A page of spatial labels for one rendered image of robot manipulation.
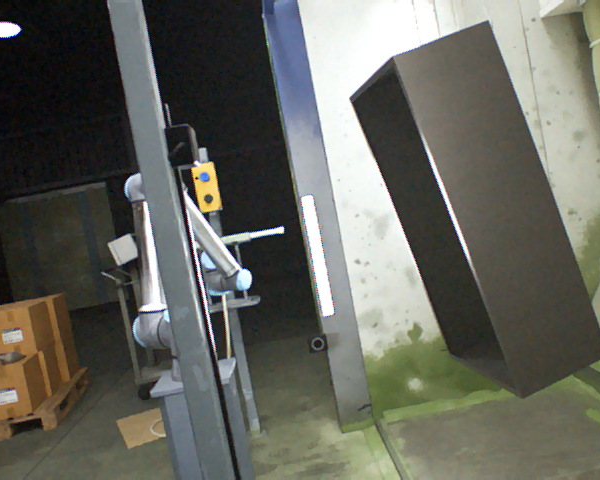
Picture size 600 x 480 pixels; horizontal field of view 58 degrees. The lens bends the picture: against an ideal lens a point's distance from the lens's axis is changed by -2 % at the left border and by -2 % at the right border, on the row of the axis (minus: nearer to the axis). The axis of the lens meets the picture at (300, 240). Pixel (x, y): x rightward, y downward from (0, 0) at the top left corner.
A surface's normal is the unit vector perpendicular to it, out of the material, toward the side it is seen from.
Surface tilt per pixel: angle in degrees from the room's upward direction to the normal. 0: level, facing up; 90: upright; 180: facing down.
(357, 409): 90
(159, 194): 90
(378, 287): 90
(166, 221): 90
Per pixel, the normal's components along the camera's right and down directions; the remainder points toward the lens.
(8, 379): 0.17, 0.03
